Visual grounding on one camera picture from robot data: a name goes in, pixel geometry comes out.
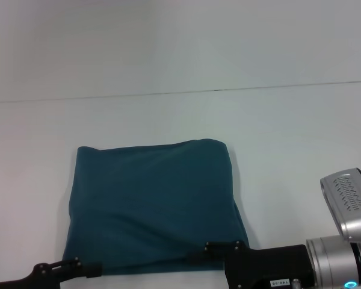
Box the teal T-shirt with FREE! print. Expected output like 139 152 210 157
61 138 250 276

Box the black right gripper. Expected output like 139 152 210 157
186 240 316 289

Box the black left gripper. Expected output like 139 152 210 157
0 256 103 289

